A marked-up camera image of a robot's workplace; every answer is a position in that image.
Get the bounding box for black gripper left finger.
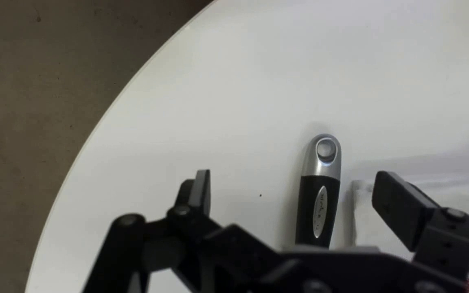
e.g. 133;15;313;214
82;170;281;293

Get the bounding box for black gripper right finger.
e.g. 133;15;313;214
372;171;469;293

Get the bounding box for black ladle with silver handle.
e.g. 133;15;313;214
295;134;344;251

